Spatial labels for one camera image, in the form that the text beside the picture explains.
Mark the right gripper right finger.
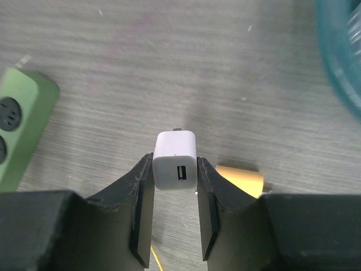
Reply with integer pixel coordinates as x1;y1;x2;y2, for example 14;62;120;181
197;158;360;270

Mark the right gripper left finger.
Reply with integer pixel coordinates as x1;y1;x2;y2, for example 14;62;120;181
1;154;155;270

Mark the yellow charger plug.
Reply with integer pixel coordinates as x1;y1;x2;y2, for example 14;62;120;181
215;165;273;198

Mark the small white usb charger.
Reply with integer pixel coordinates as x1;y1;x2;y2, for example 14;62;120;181
152;130;197;191

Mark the green power strip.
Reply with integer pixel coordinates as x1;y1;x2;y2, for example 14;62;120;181
1;68;59;192

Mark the teal plastic tray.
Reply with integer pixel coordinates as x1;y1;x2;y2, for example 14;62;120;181
315;1;360;121

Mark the yellow coiled cable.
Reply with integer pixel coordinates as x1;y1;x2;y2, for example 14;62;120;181
150;244;165;271

